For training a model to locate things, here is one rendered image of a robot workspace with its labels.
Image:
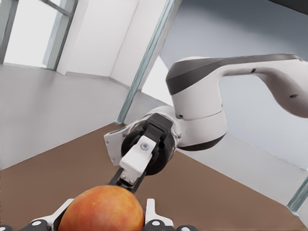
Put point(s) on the pale left gripper left finger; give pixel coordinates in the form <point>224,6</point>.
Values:
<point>58,214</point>

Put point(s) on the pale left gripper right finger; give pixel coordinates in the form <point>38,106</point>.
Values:
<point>153,215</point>

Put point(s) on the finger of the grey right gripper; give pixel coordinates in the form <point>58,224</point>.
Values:
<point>138,183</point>
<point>116,178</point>

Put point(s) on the red-orange apple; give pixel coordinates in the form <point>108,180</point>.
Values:
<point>102,211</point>

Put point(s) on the white wrist mounting plate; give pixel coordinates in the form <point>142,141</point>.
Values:
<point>113,146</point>

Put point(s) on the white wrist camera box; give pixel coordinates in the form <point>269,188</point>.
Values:
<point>137,157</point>

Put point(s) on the silver frame post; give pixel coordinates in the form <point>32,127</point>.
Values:
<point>146,60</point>
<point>299,195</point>

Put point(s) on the grey window frame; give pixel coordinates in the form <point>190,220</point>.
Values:
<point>60,36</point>
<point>8,29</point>

